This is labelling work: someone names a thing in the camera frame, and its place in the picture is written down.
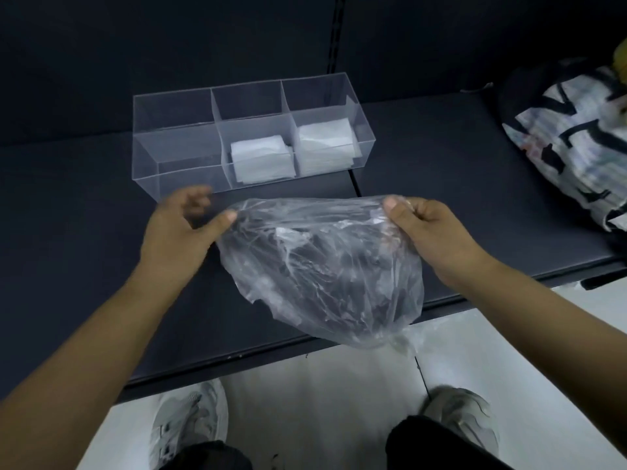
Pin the person's right black trouser leg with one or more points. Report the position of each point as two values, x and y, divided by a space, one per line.
436 445

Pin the person's right thumb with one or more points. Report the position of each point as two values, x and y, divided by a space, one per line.
399 217

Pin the black slotted shelf upright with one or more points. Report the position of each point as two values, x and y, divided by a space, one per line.
337 34

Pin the large folded white plastic stack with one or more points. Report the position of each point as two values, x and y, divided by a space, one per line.
326 146

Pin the person's left grey sneaker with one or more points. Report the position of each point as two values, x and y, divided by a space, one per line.
188 420

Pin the person's right hand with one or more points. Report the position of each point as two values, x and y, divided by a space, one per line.
441 234

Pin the person's right forearm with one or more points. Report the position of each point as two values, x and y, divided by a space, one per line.
548 332

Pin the black and white patterned bag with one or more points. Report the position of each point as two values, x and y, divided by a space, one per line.
573 141

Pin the yellow object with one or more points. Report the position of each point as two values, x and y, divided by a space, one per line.
621 56

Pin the person's left black trouser leg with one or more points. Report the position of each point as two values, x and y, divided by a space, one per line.
210 457

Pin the clear plastic bag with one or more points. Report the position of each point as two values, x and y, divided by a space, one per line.
323 269

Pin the clear acrylic compartment box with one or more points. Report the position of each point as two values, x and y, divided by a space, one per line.
245 136

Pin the person's right grey sneaker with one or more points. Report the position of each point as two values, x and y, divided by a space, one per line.
465 418

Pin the person's left thumb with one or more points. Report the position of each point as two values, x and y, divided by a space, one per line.
215 224

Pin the small folded white plastic stack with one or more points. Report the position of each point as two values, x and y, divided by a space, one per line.
262 160

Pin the person's black trouser leg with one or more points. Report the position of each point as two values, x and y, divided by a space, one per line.
210 457
436 445

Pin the person's grey sneaker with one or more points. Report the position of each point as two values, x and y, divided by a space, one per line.
188 420
465 418

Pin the person's left hand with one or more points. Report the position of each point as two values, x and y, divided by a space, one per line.
169 239

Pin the person's left forearm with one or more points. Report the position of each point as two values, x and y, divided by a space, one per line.
73 371

